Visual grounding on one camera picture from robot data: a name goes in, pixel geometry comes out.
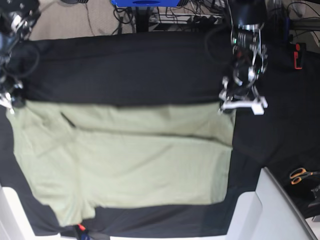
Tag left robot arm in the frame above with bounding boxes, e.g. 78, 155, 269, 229
219, 0, 268, 116

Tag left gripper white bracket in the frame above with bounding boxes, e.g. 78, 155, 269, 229
218, 76, 268, 116

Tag white bin right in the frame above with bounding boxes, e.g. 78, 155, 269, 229
225, 167, 317, 240

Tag white bin left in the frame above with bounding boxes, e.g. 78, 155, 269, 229
0, 186, 61, 240

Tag light green T-shirt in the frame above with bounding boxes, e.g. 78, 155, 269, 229
6, 100, 235, 227

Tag red black clamp front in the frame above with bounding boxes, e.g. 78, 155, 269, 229
73, 224, 91, 240

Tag red black clamp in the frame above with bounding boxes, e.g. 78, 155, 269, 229
73, 224, 91, 240
293, 42, 307, 70

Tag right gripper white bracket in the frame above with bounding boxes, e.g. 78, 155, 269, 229
0, 82, 25, 114

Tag black table leg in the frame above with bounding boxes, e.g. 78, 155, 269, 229
134, 6, 154, 33

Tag white bin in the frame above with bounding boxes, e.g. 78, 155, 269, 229
225, 167, 317, 240
0, 186, 61, 240

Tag red black clamp right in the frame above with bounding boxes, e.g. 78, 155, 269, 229
293, 42, 307, 70

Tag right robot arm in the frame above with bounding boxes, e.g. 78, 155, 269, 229
0, 0, 41, 115

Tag blue plastic box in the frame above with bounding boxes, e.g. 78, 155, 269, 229
111, 0, 180, 7

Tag orange handled scissors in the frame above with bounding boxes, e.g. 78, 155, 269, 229
289, 167, 320, 185

